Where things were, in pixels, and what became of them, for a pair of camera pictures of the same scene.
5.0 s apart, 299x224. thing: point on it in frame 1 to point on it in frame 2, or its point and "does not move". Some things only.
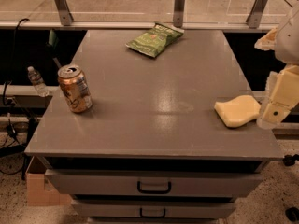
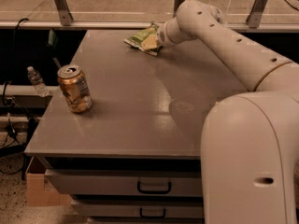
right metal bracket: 254,15 does not move
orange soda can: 76,88 does not move
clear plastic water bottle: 36,78 does not move
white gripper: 288,44 to 163,35
